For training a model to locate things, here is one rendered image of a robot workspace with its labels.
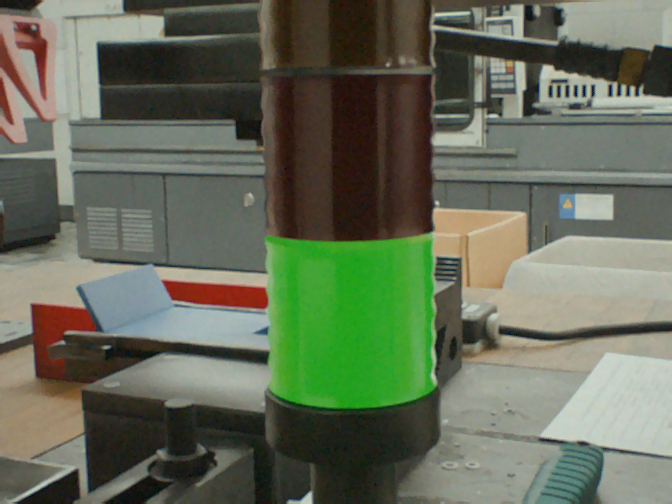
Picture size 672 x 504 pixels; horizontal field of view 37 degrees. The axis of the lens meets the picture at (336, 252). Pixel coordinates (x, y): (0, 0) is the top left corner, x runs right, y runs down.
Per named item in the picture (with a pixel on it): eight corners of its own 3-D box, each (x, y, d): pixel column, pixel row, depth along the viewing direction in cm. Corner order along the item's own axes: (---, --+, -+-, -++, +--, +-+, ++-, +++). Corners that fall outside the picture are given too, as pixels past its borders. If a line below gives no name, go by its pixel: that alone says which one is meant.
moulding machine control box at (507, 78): (481, 97, 490) (481, 17, 484) (496, 96, 510) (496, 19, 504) (518, 96, 482) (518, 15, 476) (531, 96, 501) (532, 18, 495)
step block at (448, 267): (426, 364, 79) (426, 253, 78) (462, 368, 78) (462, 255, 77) (398, 386, 74) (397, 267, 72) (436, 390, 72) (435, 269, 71)
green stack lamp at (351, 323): (312, 353, 25) (309, 222, 25) (457, 368, 24) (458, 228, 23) (237, 396, 22) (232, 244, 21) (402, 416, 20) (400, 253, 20)
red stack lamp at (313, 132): (309, 216, 25) (306, 78, 24) (458, 221, 23) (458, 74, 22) (232, 237, 21) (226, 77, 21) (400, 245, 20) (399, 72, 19)
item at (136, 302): (150, 311, 61) (148, 263, 61) (383, 330, 55) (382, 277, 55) (78, 337, 55) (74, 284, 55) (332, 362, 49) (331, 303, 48)
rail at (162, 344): (123, 377, 54) (120, 332, 54) (347, 404, 49) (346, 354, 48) (116, 380, 54) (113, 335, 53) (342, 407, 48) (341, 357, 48)
